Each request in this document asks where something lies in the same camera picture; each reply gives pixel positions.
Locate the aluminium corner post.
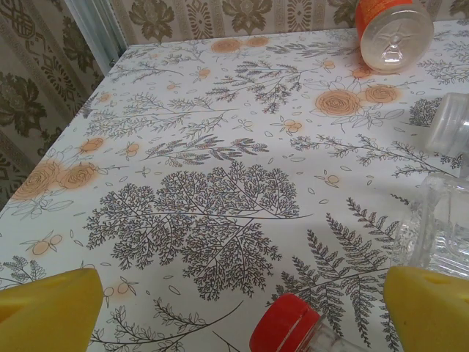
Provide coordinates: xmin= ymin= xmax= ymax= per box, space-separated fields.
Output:
xmin=71 ymin=0 xmax=128 ymax=70

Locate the clear bottle orange label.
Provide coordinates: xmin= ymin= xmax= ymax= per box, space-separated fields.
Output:
xmin=354 ymin=0 xmax=434 ymax=73

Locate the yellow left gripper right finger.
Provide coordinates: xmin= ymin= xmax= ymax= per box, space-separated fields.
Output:
xmin=382 ymin=265 xmax=469 ymax=352

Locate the frosted clear plastic bottle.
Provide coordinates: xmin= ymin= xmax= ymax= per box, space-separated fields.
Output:
xmin=426 ymin=92 xmax=469 ymax=170

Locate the clear bottle red label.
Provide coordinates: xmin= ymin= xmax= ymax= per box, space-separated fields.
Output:
xmin=248 ymin=292 xmax=371 ymax=352

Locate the square clear bottle white label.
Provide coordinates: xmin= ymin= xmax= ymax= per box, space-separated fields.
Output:
xmin=391 ymin=174 xmax=469 ymax=290

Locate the floral tablecloth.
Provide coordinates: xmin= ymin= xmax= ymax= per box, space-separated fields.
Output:
xmin=0 ymin=18 xmax=469 ymax=352

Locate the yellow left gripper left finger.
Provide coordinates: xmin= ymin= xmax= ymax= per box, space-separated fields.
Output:
xmin=0 ymin=268 xmax=104 ymax=352

